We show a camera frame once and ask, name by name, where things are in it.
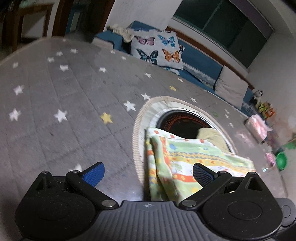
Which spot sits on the grey star tablecloth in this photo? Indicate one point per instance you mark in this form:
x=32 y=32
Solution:
x=66 y=103

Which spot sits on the panda plush toy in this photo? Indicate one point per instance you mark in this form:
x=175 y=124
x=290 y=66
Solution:
x=256 y=98

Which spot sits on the black induction cooktop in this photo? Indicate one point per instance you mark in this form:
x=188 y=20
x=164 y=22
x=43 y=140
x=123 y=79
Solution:
x=181 y=123

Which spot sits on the dark wooden doorway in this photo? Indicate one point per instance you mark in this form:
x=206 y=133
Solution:
x=94 y=17

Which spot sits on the dark window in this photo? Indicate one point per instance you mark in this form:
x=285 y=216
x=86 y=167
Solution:
x=237 y=26

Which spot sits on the butterfly print pillow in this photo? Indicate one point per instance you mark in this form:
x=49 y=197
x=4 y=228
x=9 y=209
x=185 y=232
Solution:
x=157 y=47

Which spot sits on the green plastic bowl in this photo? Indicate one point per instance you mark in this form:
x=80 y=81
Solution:
x=281 y=161

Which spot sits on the dark wooden side table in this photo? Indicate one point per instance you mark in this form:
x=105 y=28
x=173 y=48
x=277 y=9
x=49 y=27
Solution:
x=32 y=21

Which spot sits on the grey cushion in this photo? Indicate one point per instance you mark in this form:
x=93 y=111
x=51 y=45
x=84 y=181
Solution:
x=230 y=87

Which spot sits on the pink tissue pack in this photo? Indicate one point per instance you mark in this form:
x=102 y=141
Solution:
x=258 y=127

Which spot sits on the patterned child's jacket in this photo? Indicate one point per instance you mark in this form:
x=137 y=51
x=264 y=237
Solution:
x=171 y=159

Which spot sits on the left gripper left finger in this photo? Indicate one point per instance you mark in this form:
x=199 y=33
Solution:
x=83 y=183

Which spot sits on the yellow orange plush toys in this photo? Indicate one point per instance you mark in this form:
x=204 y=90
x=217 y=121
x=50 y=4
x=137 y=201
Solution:
x=265 y=109

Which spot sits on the small pink cloth scrap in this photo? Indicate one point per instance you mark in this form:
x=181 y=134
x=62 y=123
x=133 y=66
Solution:
x=270 y=158

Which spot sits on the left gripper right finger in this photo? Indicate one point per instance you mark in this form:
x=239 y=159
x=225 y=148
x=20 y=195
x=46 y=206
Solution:
x=211 y=182

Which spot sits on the clear plastic storage box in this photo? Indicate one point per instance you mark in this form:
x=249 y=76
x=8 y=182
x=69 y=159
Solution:
x=273 y=141

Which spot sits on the crumpled beige cloth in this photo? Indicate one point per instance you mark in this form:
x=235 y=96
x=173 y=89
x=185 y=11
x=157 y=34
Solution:
x=125 y=33

